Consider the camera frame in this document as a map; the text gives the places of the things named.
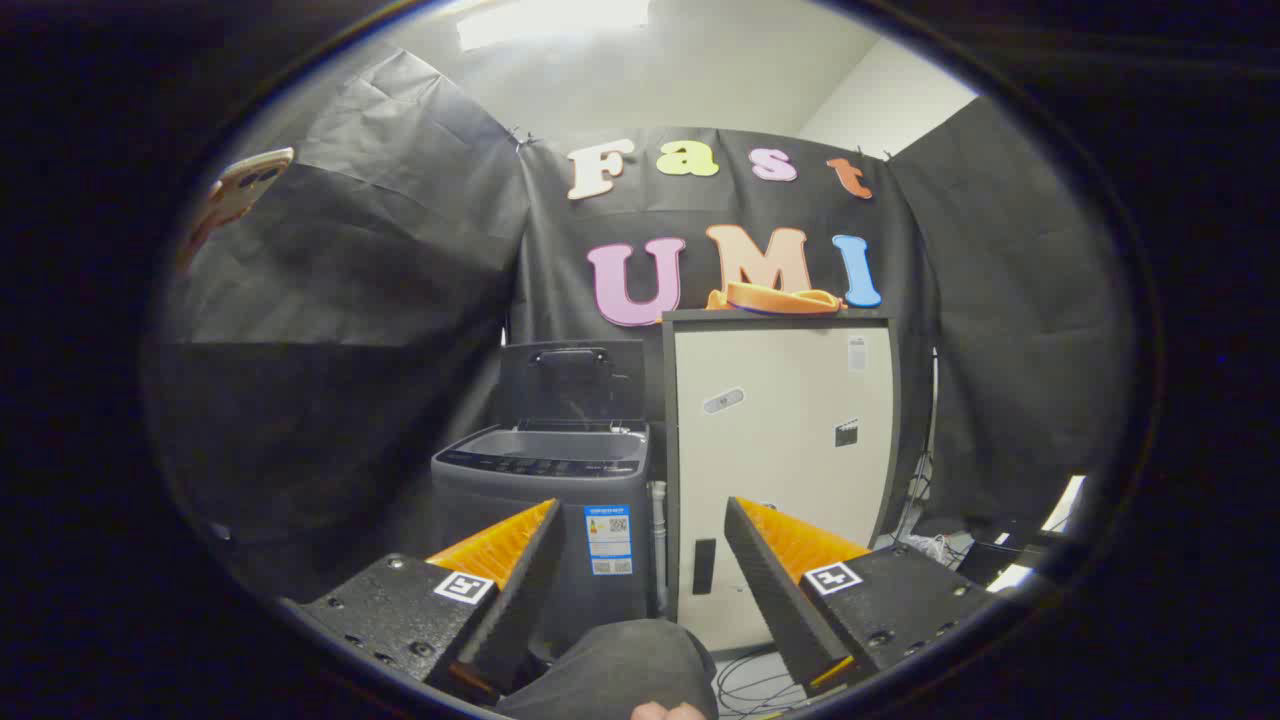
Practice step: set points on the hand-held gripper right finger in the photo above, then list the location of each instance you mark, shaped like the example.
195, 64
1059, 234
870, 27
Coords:
775, 590

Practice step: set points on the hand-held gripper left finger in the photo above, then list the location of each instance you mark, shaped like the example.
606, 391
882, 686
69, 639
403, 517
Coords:
520, 590

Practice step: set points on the grey washing machine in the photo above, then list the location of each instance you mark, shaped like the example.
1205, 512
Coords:
520, 485

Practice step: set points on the orange clothes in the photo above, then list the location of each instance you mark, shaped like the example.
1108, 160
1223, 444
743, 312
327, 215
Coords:
775, 298

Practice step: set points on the person's leg in dark trousers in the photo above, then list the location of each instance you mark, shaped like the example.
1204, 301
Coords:
610, 670

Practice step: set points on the grey drain pipe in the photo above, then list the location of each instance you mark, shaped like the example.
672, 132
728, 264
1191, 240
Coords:
658, 545

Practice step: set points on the dark box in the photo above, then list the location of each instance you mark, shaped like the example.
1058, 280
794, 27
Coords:
995, 562

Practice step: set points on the black backdrop cloth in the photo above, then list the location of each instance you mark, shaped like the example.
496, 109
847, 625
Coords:
400, 250

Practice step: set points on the pale smartphone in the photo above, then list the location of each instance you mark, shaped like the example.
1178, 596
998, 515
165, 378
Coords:
245, 185

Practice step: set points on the beige cabinet with dark frame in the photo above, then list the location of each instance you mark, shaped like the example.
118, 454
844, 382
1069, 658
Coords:
780, 440

